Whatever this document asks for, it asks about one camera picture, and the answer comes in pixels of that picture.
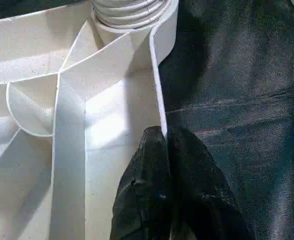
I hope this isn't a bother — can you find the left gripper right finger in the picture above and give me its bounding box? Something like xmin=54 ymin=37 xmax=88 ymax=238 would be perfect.
xmin=167 ymin=126 xmax=252 ymax=240

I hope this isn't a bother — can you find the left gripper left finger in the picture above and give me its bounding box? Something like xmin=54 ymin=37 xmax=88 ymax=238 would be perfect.
xmin=109 ymin=126 xmax=172 ymax=240

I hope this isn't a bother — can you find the white plastic table top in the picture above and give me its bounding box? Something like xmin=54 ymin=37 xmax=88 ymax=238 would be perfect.
xmin=0 ymin=0 xmax=179 ymax=240

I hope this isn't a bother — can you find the white plastic table leg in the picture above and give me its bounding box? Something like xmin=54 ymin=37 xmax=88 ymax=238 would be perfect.
xmin=90 ymin=0 xmax=175 ymax=29

